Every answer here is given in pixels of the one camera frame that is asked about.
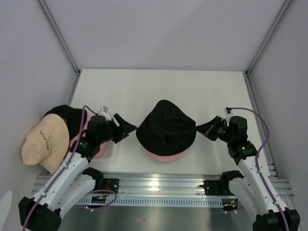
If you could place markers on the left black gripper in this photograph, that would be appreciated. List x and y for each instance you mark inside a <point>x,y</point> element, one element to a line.
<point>121,131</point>

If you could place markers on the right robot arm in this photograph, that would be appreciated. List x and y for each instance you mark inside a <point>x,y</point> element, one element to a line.
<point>249,185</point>

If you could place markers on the white slotted cable duct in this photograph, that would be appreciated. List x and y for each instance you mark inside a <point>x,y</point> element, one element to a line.
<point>152,201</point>

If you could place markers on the aluminium frame post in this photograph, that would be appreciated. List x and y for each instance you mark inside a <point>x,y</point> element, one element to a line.
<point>58,35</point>
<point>286,5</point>

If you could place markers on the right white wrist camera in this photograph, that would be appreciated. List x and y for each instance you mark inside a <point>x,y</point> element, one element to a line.
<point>228,114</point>

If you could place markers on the white plastic tray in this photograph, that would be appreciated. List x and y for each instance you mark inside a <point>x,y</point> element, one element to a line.
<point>106,151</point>

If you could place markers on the beige cap with script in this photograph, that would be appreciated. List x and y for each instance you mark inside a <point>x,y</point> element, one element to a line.
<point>47,143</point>

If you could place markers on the pink bucket hat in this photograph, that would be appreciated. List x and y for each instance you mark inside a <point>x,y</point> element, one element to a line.
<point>163,157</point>

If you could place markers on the black cap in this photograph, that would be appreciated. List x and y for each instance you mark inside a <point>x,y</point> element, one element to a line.
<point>72,118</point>

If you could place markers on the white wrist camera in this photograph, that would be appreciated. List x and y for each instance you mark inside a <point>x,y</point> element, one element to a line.
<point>228,114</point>
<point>104,112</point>

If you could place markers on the left aluminium frame post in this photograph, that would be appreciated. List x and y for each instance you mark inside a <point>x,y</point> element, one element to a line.
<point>58,35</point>

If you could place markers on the aluminium rail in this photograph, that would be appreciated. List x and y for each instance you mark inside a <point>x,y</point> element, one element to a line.
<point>167,185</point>

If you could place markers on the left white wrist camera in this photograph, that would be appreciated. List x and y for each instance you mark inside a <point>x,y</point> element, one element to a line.
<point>104,112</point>

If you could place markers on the right aluminium frame post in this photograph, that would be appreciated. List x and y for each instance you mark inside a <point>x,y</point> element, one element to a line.
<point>286,5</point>

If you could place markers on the pink cap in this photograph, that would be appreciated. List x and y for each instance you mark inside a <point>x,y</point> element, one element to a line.
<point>87,119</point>

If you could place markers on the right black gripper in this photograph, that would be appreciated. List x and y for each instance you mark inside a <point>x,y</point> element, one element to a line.
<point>208,129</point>

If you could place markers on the black bucket hat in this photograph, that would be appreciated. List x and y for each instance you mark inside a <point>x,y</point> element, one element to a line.
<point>166,131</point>

